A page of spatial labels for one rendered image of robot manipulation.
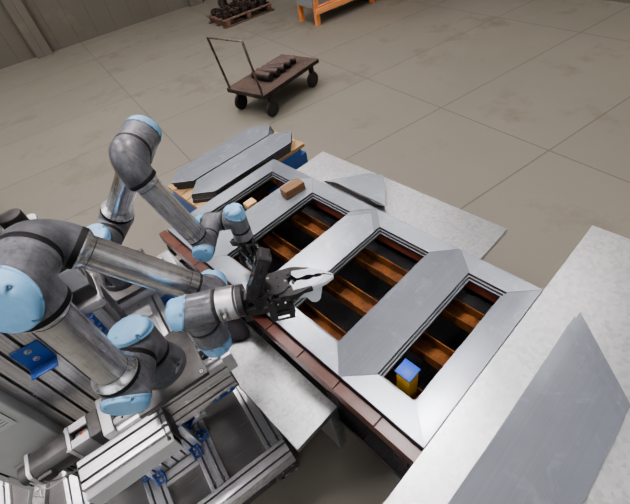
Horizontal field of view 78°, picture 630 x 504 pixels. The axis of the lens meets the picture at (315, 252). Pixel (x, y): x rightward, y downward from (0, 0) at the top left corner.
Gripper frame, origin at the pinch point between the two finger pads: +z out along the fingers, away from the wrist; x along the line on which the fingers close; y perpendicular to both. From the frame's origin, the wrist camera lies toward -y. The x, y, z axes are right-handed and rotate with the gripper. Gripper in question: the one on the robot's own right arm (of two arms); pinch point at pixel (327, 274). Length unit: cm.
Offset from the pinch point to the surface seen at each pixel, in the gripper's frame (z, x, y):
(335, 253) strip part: 7, -71, 51
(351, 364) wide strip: 3, -18, 59
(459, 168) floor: 134, -228, 115
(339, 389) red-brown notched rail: -3, -12, 62
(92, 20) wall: -348, -915, -6
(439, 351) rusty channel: 37, -27, 74
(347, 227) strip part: 16, -85, 49
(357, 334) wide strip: 7, -29, 57
